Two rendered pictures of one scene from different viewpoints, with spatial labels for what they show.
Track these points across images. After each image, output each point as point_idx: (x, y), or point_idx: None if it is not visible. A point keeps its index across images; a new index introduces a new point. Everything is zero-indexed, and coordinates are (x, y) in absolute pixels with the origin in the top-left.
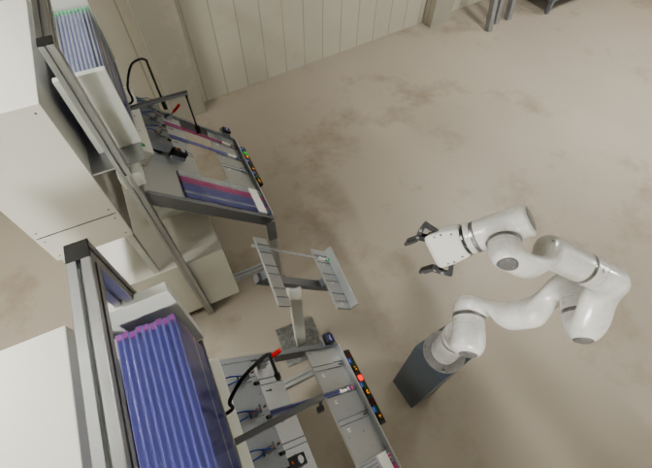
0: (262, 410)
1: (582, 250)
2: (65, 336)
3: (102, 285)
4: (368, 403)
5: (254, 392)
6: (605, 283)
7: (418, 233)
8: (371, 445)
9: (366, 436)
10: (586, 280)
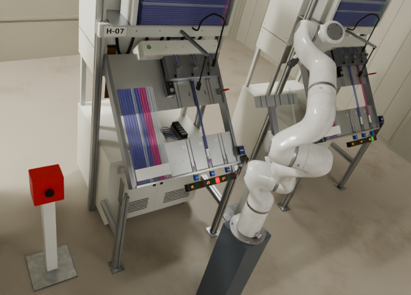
0: (196, 63)
1: (331, 74)
2: None
3: None
4: (200, 171)
5: (203, 71)
6: (312, 95)
7: None
8: (174, 163)
9: (180, 161)
10: (310, 86)
